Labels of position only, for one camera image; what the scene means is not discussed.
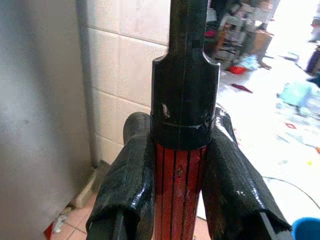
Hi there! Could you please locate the red plastic basin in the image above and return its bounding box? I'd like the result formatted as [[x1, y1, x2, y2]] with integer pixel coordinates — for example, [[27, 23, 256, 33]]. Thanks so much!
[[228, 65, 247, 75]]

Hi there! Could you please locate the grey metal door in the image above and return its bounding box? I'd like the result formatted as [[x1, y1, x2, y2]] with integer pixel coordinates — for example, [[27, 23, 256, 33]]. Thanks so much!
[[0, 0, 92, 240]]

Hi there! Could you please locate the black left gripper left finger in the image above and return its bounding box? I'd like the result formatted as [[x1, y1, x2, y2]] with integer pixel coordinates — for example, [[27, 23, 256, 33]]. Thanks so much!
[[85, 111, 155, 240]]

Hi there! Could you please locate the grey drain pipe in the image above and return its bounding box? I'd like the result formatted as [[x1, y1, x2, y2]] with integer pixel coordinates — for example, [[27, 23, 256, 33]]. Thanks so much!
[[74, 0, 100, 169]]

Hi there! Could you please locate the thin black cable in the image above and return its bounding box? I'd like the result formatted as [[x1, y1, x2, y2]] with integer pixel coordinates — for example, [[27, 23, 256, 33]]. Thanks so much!
[[262, 176, 320, 210]]

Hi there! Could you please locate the red scrap of litter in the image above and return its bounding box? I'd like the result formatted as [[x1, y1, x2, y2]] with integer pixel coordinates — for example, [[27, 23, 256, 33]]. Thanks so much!
[[231, 83, 254, 94]]

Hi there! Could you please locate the blue plastic bucket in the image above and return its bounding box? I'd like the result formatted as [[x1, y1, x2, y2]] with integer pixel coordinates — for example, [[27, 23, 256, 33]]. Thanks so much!
[[291, 216, 320, 240]]

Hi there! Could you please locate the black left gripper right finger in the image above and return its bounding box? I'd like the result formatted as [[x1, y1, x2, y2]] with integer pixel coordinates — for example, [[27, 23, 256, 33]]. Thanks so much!
[[201, 106, 293, 240]]

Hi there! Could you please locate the red and black broom handle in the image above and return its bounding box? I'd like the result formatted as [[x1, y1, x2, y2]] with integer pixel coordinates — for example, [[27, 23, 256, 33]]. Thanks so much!
[[149, 0, 222, 240]]

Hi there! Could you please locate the person in dark clothes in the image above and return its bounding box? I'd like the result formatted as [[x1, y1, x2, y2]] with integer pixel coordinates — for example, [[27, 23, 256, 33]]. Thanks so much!
[[246, 0, 276, 71]]

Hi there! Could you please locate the light blue plastic bag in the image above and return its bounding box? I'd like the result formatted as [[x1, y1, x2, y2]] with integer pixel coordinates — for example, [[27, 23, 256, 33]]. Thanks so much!
[[276, 81, 316, 107]]

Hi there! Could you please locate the brown cardboard box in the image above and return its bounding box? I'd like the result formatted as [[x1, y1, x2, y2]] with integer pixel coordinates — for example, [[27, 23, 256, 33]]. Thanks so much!
[[250, 29, 275, 56]]

